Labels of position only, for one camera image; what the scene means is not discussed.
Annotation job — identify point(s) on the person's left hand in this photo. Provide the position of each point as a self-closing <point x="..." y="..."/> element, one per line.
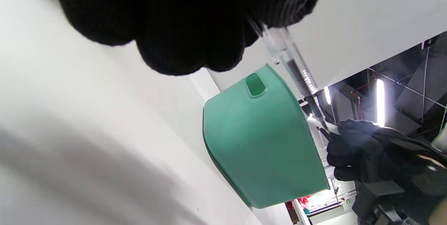
<point x="174" y="15"/>

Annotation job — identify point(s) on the person's right hand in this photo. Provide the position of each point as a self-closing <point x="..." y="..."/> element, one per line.
<point x="366" y="148"/>

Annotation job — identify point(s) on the clear plastic pen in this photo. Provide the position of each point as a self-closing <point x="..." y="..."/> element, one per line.
<point x="297" y="71"/>

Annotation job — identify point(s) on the person's right forearm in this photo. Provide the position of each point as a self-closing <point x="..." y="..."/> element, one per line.
<point x="440" y="214"/>

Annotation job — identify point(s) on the white ceiling light tube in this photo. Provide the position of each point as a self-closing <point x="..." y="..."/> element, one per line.
<point x="327" y="95"/>
<point x="380" y="102"/>

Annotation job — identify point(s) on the green plastic bin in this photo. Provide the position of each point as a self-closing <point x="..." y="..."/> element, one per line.
<point x="262" y="141"/>

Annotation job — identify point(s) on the white partition board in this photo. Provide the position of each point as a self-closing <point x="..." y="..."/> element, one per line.
<point x="366" y="26"/>

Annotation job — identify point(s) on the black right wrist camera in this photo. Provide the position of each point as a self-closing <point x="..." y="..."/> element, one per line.
<point x="377" y="197"/>

